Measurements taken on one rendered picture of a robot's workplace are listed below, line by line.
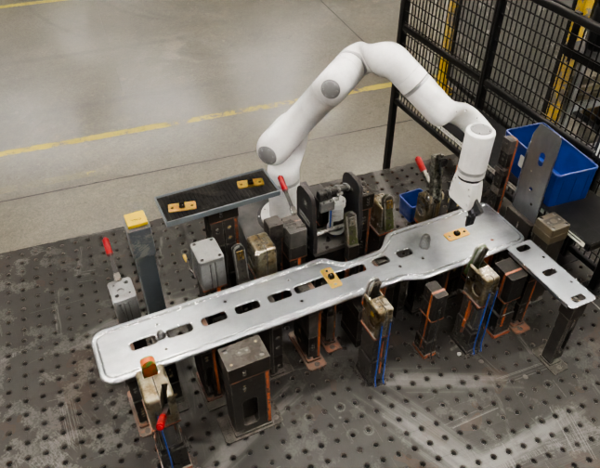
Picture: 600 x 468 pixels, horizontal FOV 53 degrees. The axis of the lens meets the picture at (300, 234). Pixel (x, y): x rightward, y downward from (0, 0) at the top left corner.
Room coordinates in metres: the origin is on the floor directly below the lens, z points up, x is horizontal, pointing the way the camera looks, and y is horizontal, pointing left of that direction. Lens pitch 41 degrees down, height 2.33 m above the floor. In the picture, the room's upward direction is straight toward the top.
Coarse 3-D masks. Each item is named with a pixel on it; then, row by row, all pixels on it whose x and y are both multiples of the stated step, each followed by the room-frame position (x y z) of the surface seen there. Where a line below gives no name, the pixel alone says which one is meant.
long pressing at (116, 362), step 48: (384, 240) 1.47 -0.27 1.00; (432, 240) 1.47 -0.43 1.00; (480, 240) 1.47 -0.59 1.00; (240, 288) 1.26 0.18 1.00; (288, 288) 1.26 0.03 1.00; (336, 288) 1.26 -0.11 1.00; (96, 336) 1.07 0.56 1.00; (144, 336) 1.07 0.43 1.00; (192, 336) 1.07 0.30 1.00; (240, 336) 1.08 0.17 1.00
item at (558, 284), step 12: (528, 240) 1.47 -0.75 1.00; (516, 252) 1.42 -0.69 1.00; (528, 252) 1.42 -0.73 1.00; (540, 252) 1.42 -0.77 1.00; (528, 264) 1.36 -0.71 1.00; (540, 264) 1.36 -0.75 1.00; (552, 264) 1.36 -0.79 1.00; (540, 276) 1.31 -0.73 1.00; (552, 276) 1.31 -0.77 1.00; (564, 276) 1.31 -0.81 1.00; (552, 288) 1.26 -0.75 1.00; (564, 288) 1.26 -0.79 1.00; (576, 288) 1.26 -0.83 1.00; (564, 300) 1.21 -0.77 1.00; (588, 300) 1.21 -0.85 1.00
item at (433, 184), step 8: (432, 160) 1.64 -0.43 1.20; (440, 160) 1.62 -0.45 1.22; (432, 168) 1.63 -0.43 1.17; (440, 168) 1.64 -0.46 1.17; (432, 176) 1.63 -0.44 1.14; (440, 176) 1.63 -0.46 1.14; (432, 184) 1.62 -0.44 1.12; (440, 184) 1.63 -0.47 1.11; (432, 192) 1.61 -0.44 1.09; (440, 192) 1.62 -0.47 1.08; (440, 200) 1.62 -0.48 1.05
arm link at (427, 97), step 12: (420, 84) 1.54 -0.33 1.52; (432, 84) 1.55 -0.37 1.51; (408, 96) 1.55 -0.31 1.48; (420, 96) 1.53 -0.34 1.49; (432, 96) 1.53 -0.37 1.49; (444, 96) 1.54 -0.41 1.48; (420, 108) 1.53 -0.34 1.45; (432, 108) 1.52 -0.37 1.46; (444, 108) 1.52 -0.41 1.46; (456, 108) 1.53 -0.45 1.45; (468, 108) 1.58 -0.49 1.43; (432, 120) 1.52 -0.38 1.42; (444, 120) 1.50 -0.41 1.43; (456, 120) 1.58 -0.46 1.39; (468, 120) 1.58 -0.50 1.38; (480, 120) 1.58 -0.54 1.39
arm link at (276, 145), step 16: (336, 64) 1.64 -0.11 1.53; (352, 64) 1.65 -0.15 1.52; (320, 80) 1.61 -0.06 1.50; (336, 80) 1.59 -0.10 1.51; (352, 80) 1.61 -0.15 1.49; (304, 96) 1.72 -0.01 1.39; (320, 96) 1.61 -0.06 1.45; (336, 96) 1.58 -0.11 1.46; (288, 112) 1.75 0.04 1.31; (304, 112) 1.70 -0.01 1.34; (320, 112) 1.68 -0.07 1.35; (272, 128) 1.74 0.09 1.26; (288, 128) 1.72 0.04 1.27; (304, 128) 1.71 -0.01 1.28; (272, 144) 1.71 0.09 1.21; (288, 144) 1.71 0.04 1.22; (272, 160) 1.70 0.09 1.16
